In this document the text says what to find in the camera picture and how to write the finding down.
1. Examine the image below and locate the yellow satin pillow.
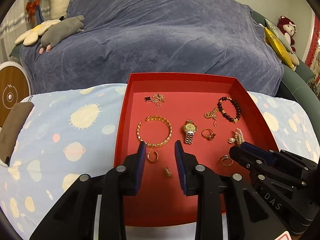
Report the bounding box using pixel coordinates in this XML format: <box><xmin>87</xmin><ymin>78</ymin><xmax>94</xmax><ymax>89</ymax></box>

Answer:
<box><xmin>264</xmin><ymin>27</ymin><xmax>295</xmax><ymax>70</ymax></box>

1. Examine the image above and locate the grey plush toy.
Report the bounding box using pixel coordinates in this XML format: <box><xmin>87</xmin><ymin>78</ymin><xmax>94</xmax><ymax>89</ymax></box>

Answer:
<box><xmin>39</xmin><ymin>15</ymin><xmax>84</xmax><ymax>54</ymax></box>

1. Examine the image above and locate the gold hoop earring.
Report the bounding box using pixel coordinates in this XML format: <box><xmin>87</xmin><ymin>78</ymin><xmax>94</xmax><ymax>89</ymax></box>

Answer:
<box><xmin>146</xmin><ymin>148</ymin><xmax>159</xmax><ymax>163</ymax></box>

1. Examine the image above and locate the red shallow cardboard tray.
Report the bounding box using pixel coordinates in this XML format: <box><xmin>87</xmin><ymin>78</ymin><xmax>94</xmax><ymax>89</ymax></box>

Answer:
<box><xmin>114</xmin><ymin>73</ymin><xmax>278</xmax><ymax>226</ymax></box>

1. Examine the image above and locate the gold clover pendant necklace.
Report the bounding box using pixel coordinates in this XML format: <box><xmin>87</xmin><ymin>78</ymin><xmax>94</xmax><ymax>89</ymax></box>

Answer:
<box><xmin>144</xmin><ymin>93</ymin><xmax>166</xmax><ymax>109</ymax></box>

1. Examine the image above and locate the gold gem ring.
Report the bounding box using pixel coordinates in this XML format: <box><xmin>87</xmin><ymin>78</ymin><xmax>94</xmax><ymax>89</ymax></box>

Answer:
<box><xmin>201</xmin><ymin>128</ymin><xmax>217</xmax><ymax>141</ymax></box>

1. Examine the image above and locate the red ribbon bow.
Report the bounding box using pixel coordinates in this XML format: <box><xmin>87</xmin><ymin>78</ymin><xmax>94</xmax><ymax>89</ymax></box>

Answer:
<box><xmin>25</xmin><ymin>0</ymin><xmax>40</xmax><ymax>22</ymax></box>

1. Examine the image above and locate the gold chain-link bangle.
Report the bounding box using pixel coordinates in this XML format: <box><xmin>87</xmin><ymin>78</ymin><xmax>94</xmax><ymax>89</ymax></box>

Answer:
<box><xmin>136</xmin><ymin>115</ymin><xmax>173</xmax><ymax>148</ymax></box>

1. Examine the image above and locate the blue-grey bed blanket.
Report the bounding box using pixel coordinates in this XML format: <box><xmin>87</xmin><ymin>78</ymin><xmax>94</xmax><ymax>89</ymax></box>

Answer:
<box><xmin>20</xmin><ymin>0</ymin><xmax>284</xmax><ymax>96</ymax></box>

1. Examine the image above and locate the white sheer curtain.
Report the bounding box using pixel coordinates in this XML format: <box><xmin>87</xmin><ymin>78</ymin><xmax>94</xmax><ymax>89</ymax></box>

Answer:
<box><xmin>1</xmin><ymin>0</ymin><xmax>50</xmax><ymax>63</ymax></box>

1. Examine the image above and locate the dark red bead bracelet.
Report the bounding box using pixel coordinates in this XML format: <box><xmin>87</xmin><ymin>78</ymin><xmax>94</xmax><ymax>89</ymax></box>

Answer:
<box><xmin>216</xmin><ymin>96</ymin><xmax>242</xmax><ymax>124</ymax></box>

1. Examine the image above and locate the white flower plush pillow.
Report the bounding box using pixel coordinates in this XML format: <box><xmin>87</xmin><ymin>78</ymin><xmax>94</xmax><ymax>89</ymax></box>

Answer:
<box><xmin>15</xmin><ymin>20</ymin><xmax>61</xmax><ymax>46</ymax></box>

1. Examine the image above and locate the silver stone ring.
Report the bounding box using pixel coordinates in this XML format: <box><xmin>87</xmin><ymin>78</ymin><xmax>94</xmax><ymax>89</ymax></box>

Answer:
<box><xmin>220</xmin><ymin>154</ymin><xmax>234</xmax><ymax>168</ymax></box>

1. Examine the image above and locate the green sofa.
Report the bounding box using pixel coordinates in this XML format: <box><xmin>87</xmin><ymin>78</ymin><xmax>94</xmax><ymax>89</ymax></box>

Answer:
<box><xmin>251</xmin><ymin>10</ymin><xmax>320</xmax><ymax>120</ymax></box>

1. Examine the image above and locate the round wooden white side table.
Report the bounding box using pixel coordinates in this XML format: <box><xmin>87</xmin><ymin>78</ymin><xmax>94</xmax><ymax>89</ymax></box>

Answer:
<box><xmin>0</xmin><ymin>61</ymin><xmax>31</xmax><ymax>127</ymax></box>

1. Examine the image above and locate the grey patterned pillow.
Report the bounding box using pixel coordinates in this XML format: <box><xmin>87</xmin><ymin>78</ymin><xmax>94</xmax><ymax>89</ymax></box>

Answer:
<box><xmin>265</xmin><ymin>18</ymin><xmax>299</xmax><ymax>69</ymax></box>

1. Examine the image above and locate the brown leather pouch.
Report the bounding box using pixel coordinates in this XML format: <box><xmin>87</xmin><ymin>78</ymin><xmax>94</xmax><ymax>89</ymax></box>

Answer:
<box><xmin>0</xmin><ymin>102</ymin><xmax>34</xmax><ymax>167</ymax></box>

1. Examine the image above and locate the planet print blue tablecloth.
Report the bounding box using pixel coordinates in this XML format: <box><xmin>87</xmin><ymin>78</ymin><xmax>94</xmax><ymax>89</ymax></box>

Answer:
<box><xmin>1</xmin><ymin>83</ymin><xmax>319</xmax><ymax>239</ymax></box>

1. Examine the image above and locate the gold wristwatch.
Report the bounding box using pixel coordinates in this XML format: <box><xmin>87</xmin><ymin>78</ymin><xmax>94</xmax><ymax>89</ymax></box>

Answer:
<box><xmin>183</xmin><ymin>120</ymin><xmax>198</xmax><ymax>145</ymax></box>

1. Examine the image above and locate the red monkey plush toy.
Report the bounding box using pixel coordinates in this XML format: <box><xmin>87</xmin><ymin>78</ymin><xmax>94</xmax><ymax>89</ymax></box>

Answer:
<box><xmin>277</xmin><ymin>16</ymin><xmax>297</xmax><ymax>53</ymax></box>

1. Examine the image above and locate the white pearl bracelet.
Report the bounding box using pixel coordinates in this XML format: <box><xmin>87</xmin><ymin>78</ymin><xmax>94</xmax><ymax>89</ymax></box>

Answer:
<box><xmin>227</xmin><ymin>128</ymin><xmax>245</xmax><ymax>147</ymax></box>

